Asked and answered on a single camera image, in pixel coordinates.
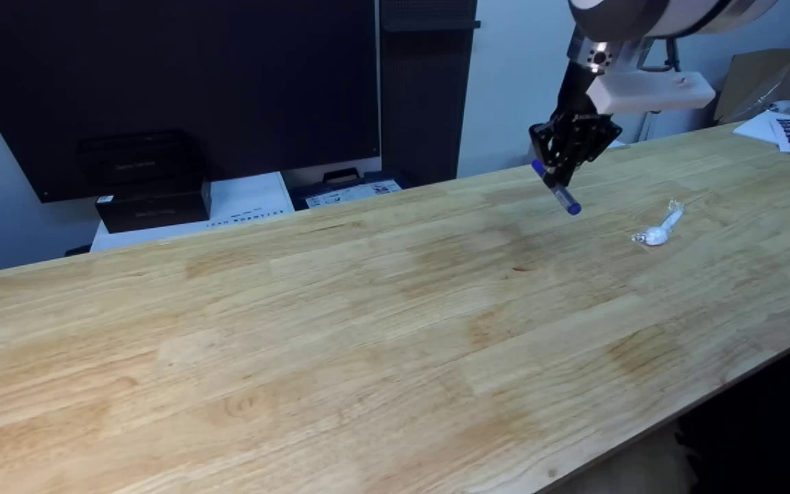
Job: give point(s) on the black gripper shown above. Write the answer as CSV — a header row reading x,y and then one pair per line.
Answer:
x,y
576,126

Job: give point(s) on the blue marker pen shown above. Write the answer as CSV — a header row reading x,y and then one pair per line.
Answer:
x,y
572,205

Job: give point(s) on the white disposable plastic spoon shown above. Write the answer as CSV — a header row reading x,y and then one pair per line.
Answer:
x,y
658,234

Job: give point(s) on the tall dark panel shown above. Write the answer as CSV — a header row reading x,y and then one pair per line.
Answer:
x,y
425,92

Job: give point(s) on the brown cardboard box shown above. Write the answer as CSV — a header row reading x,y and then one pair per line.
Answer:
x,y
753,78

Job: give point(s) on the black case with label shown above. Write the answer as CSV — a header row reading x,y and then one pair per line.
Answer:
x,y
350,190

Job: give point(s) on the large black monitor screen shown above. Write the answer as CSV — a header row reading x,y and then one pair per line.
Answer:
x,y
184,83

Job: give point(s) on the black box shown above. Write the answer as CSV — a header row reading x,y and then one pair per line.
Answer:
x,y
144,182

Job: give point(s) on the grey wrist camera bar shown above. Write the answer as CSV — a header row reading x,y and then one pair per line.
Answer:
x,y
657,92

